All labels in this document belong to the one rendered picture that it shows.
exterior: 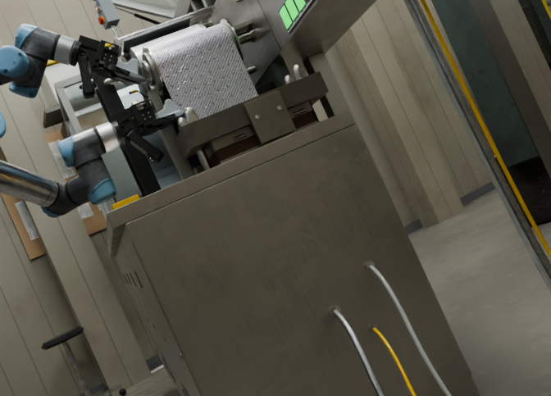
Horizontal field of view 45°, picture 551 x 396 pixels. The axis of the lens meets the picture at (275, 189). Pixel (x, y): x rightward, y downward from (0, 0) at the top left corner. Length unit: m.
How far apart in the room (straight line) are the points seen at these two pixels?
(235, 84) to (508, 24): 0.86
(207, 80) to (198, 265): 0.59
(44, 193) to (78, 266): 3.11
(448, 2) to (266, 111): 2.48
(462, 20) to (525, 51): 2.66
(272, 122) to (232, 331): 0.53
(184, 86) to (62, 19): 3.83
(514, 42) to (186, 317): 0.92
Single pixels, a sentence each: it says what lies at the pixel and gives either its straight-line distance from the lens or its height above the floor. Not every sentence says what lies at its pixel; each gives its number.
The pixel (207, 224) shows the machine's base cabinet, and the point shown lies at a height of 0.78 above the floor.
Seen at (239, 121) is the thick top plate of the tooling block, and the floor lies 0.99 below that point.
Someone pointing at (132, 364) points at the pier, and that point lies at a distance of 4.98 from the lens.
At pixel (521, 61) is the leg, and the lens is 1.35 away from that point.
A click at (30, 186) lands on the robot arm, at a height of 1.06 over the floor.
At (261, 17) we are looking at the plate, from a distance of 1.96.
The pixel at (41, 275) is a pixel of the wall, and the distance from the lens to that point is 5.21.
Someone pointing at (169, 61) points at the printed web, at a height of 1.25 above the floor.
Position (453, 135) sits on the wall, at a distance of 6.63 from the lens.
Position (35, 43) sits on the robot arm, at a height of 1.42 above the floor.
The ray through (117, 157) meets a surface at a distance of 2.91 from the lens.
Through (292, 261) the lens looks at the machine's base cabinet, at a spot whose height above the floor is 0.61.
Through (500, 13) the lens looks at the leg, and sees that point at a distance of 1.36.
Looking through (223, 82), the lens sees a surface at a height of 1.13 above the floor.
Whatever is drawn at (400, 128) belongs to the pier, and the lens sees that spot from 5.97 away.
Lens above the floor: 0.76
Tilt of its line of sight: 1 degrees up
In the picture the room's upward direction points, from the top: 24 degrees counter-clockwise
